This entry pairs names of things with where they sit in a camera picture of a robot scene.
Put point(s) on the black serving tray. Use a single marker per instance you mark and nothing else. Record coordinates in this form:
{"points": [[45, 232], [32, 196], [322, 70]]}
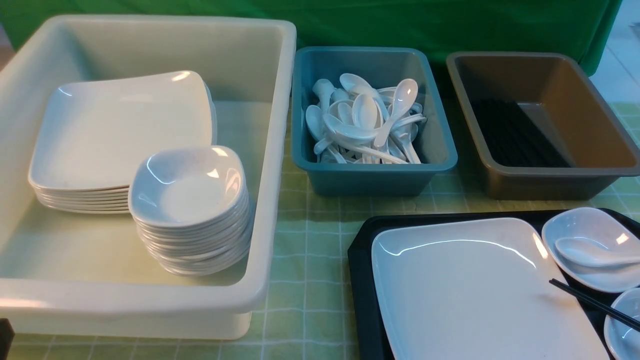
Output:
{"points": [[372, 337]]}

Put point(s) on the teal plastic bin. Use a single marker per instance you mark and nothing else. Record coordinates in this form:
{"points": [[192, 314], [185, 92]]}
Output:
{"points": [[381, 67]]}

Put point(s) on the brown plastic bin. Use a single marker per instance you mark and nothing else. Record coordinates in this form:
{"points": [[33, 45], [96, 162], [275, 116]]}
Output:
{"points": [[563, 103]]}

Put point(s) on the black chopsticks pair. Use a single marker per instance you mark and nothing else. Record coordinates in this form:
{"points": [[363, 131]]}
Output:
{"points": [[619, 316]]}

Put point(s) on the white small bowl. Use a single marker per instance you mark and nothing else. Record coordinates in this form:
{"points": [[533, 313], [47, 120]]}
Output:
{"points": [[622, 341], [617, 235]]}

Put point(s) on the pile of white soup spoons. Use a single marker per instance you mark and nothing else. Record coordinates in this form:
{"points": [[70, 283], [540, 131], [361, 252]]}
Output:
{"points": [[358, 124]]}

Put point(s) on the large white square rice plate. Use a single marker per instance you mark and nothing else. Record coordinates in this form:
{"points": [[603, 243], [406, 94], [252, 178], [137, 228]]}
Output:
{"points": [[477, 290]]}

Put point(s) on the green checkered tablecloth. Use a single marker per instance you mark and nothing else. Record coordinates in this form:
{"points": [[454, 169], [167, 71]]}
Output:
{"points": [[308, 313]]}

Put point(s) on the white soup spoon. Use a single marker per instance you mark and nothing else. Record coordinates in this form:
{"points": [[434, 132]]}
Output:
{"points": [[590, 253]]}

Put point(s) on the stack of white small bowls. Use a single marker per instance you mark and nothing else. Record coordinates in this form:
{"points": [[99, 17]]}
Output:
{"points": [[193, 210]]}

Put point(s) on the black chopsticks in bin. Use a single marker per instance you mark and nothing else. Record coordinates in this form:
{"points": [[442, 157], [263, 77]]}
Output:
{"points": [[512, 137]]}

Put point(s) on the green backdrop cloth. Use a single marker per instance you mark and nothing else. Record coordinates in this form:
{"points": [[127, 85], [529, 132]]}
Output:
{"points": [[578, 29]]}

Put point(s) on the stack of white square plates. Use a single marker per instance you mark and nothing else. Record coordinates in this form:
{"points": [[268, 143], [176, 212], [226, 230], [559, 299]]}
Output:
{"points": [[95, 134]]}

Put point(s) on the large white plastic tub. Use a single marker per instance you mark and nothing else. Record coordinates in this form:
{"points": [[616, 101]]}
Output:
{"points": [[89, 275]]}

